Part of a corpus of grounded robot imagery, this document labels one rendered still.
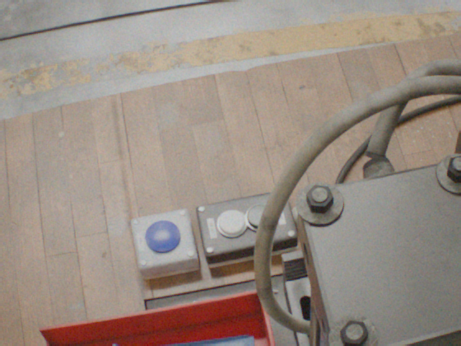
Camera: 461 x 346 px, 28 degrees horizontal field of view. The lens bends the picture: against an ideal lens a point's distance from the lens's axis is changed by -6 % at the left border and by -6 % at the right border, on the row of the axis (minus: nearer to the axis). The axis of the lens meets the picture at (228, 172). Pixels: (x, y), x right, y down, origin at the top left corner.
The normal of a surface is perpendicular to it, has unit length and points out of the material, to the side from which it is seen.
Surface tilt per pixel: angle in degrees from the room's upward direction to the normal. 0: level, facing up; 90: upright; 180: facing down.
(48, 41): 0
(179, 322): 90
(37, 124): 0
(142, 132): 0
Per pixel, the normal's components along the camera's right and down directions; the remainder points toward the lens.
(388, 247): -0.07, -0.53
